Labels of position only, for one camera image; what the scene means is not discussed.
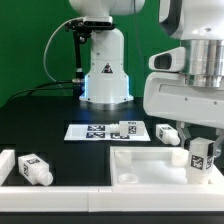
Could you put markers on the white square table top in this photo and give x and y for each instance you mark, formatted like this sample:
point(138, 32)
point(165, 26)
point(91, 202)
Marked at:
point(144, 166)

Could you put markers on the black camera stand pole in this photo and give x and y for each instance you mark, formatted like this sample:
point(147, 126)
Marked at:
point(79, 70)

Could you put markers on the white marker sheet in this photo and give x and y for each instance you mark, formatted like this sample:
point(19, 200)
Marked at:
point(98, 132)

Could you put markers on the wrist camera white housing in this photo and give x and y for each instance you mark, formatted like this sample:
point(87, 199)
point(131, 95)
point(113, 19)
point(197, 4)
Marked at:
point(169, 61)

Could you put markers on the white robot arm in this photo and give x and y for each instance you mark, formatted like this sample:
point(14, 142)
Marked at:
point(186, 83)

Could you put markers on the white U-shaped fence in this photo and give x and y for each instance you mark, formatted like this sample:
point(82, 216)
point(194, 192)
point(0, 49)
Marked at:
point(190, 197)

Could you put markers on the black camera on stand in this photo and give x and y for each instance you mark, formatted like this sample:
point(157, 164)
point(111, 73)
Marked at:
point(90, 23)

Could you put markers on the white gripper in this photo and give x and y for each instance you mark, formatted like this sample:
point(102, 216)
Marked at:
point(167, 96)

